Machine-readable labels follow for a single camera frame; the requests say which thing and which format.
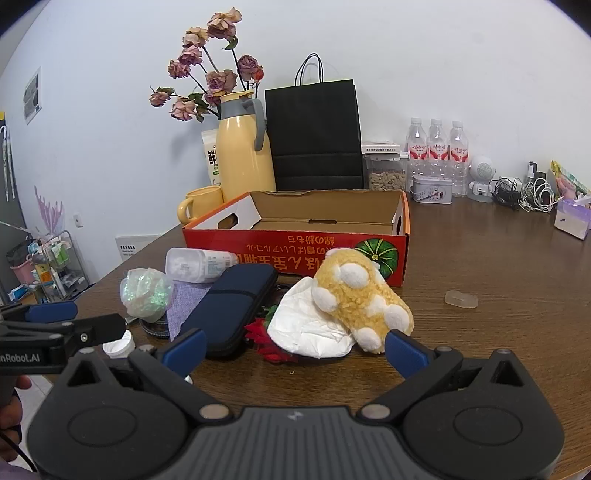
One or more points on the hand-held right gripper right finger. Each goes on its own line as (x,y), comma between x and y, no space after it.
(406,353)

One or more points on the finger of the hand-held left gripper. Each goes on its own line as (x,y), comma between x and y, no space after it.
(97,328)
(51,312)

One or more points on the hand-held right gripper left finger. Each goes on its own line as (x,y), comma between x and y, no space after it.
(184,350)

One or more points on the white bottle cap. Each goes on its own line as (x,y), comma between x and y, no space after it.
(117,346)

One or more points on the iridescent plastic wrap ball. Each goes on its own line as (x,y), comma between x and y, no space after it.
(145,295)

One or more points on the yellow plush toy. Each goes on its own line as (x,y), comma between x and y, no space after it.
(355,295)

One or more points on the red artificial flower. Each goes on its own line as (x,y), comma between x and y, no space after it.
(261,334)

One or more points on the clear cotton swab box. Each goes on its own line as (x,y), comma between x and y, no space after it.
(194,264)

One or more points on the white cloth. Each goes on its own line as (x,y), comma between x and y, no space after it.
(304,332)

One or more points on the red cardboard box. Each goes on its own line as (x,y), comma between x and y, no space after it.
(286,240)

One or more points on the person's left hand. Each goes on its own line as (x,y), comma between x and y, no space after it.
(9,424)

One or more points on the metal storage cart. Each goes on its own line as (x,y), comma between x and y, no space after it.
(60,272)

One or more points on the purple cloth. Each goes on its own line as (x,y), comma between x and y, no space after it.
(184,304)

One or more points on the pink bucket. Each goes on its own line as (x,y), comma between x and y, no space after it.
(23,272)

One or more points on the navy zip case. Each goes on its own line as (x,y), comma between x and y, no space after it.
(226,304)

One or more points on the translucent plastic piece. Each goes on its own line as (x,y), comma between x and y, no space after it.
(461,300)

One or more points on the white printed box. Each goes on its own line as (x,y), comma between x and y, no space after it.
(138,247)

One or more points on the dark grey cabinet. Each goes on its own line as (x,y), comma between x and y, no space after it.
(16,221)

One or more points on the yellow mug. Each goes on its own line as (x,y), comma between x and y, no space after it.
(205,201)

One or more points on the white hooked stick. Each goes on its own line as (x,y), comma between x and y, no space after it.
(6,161)

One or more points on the grey tin box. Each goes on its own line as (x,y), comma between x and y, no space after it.
(431,190)

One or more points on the clear seed container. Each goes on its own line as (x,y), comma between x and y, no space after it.
(385,177)

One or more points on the white drink carton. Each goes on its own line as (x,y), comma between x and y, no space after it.
(210,157)

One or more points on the white robot figure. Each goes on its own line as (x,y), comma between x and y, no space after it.
(481,168)

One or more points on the yellow thermos jug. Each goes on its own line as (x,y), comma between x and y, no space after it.
(240,157)

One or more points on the purple tissue pack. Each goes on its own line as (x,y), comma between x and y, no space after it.
(570,219)

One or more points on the black charger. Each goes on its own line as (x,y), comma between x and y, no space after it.
(535,173)

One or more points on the colourful snack packet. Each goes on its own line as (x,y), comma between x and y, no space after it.
(568,180)

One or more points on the black paper bag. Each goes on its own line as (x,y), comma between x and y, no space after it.
(314,134)

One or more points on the dried pink rose bouquet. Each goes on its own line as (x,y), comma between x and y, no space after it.
(221,81)

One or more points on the white wall socket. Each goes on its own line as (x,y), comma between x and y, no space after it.
(79,219)

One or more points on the purple wall decal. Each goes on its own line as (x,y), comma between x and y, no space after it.
(48,212)

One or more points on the wall poster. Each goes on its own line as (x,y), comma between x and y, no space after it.
(32,94)

